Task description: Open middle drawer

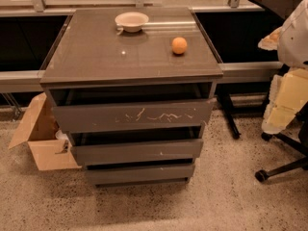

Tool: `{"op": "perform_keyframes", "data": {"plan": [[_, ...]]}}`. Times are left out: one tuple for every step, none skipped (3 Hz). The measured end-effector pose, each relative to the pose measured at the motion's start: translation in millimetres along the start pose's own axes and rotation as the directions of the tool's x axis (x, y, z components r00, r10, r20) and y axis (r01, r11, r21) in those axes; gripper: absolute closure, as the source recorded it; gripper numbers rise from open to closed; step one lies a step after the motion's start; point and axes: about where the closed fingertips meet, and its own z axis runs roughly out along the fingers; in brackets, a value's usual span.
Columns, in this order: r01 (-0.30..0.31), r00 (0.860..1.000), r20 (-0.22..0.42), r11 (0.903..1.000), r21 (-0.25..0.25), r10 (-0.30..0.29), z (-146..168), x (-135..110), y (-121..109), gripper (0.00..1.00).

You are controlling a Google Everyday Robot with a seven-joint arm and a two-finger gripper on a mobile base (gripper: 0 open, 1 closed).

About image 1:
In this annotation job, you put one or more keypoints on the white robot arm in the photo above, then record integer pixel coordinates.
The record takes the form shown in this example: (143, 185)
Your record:
(291, 39)

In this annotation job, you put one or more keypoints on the black side table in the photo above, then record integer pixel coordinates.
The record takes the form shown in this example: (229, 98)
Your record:
(251, 78)

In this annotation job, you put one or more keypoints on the grey bottom drawer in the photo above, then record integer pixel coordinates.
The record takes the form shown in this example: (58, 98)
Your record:
(133, 175)

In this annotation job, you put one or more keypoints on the black office chair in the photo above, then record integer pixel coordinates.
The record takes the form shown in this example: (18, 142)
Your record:
(288, 99)

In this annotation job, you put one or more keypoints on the white plastic item in box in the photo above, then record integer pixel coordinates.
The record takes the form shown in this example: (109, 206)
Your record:
(61, 136)

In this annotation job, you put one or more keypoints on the open cardboard box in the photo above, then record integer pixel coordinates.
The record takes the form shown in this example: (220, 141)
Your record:
(37, 128)

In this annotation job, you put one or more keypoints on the orange fruit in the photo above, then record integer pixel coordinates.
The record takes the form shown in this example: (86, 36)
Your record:
(179, 46)

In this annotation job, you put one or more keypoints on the white bowl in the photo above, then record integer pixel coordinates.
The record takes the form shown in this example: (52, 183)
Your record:
(131, 22)

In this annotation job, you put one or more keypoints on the grey top drawer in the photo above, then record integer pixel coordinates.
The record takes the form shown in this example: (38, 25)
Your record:
(132, 116)

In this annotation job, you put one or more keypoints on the grey three-drawer cabinet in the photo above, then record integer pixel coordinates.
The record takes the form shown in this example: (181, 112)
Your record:
(97, 63)

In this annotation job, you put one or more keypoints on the grey drawer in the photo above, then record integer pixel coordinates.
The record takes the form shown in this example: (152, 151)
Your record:
(133, 175)
(118, 153)
(132, 116)

